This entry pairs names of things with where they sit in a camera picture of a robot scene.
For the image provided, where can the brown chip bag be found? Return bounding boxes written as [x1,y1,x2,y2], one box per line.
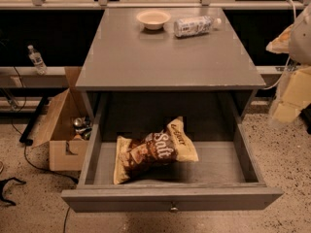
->
[114,116,199,184]

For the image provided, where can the low shelf rail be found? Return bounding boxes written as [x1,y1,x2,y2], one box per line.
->
[257,66,292,89]
[0,67,69,88]

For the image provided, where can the grey cabinet counter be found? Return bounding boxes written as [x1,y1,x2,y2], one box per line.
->
[75,7,267,121]

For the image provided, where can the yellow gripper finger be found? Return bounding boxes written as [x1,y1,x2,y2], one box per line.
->
[265,25,293,54]
[271,66,311,123]

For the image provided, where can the white cable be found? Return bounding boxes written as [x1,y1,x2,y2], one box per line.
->
[262,0,298,91]

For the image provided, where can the lying plastic water bottle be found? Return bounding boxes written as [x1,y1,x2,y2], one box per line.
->
[174,16,222,38]

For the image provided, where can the right low shelf rail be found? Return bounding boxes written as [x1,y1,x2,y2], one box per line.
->
[257,66,292,89]

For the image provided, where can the white paper bowl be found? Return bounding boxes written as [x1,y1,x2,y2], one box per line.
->
[136,10,171,30]

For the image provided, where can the left low shelf rail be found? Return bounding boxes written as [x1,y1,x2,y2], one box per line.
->
[0,67,69,88]

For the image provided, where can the drawer knob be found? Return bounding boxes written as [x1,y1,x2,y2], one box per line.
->
[170,203,179,213]

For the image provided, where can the black floor cable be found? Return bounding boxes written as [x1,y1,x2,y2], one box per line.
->
[0,41,80,233]

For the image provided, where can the cardboard box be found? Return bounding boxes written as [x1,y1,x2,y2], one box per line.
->
[32,67,88,171]

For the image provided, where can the open grey drawer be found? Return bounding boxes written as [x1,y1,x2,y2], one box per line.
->
[60,92,284,214]

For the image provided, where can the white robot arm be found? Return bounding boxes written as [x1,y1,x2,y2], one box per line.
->
[266,5,311,124]

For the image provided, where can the black strap on floor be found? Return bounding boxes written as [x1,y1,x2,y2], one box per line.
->
[0,177,27,207]

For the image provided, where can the upright water bottle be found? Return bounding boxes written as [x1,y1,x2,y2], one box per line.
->
[27,45,47,75]

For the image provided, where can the metal cans in box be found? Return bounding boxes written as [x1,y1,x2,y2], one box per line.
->
[73,116,92,141]

